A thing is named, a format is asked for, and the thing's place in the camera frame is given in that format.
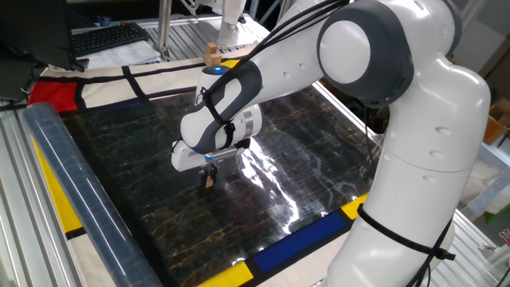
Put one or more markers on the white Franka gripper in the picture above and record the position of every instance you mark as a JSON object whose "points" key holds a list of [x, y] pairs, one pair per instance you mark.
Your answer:
{"points": [[183, 159]]}

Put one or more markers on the small wooden cube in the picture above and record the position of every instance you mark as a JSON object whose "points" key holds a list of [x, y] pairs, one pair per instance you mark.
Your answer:
{"points": [[209, 182]]}

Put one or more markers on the small white robot arm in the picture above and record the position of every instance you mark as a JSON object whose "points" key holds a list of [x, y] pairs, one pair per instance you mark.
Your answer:
{"points": [[231, 24]]}

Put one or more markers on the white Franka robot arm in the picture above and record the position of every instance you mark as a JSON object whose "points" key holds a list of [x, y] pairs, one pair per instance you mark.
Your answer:
{"points": [[418, 159]]}

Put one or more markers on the large light wooden block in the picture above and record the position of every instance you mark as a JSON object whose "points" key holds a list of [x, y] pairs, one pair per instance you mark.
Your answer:
{"points": [[212, 60]]}

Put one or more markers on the medium light wooden block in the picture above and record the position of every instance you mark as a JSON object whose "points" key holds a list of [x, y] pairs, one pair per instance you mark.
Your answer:
{"points": [[211, 48]]}

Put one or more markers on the black marble pattern mat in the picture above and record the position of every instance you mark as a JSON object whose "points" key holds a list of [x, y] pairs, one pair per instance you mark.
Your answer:
{"points": [[159, 199]]}

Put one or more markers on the rolled clear plastic film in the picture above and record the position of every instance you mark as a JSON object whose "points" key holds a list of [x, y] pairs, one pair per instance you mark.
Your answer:
{"points": [[87, 191]]}

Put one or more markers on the Mondrian pattern cloth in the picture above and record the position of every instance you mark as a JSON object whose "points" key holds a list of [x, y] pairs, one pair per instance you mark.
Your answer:
{"points": [[107, 93]]}

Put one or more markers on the white paper sheets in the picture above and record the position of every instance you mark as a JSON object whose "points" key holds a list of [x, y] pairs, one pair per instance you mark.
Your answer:
{"points": [[127, 56]]}

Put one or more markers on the black computer keyboard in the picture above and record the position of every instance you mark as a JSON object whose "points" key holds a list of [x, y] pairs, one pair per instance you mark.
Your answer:
{"points": [[107, 38]]}

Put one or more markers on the small red blue toy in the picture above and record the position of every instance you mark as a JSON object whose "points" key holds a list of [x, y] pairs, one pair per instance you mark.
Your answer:
{"points": [[104, 20]]}

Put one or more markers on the black monitor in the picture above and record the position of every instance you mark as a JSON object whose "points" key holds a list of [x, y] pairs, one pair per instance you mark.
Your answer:
{"points": [[32, 32]]}

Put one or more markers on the green plastic piece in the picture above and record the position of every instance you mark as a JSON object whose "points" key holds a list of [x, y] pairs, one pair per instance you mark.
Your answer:
{"points": [[496, 217]]}

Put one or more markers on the small open cardboard box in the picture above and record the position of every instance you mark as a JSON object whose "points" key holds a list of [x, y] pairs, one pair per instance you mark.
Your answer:
{"points": [[496, 127]]}

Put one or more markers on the pink binder clip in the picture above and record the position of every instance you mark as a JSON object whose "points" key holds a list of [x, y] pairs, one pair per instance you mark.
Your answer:
{"points": [[505, 235]]}

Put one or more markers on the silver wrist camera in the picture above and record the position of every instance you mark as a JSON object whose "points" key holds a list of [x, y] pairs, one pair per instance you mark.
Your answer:
{"points": [[221, 154]]}

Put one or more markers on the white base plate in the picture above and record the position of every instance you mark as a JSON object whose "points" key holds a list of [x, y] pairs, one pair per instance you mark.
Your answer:
{"points": [[255, 38]]}

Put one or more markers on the aluminium frame post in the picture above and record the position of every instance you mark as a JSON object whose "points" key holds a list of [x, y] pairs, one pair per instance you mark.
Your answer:
{"points": [[164, 28]]}

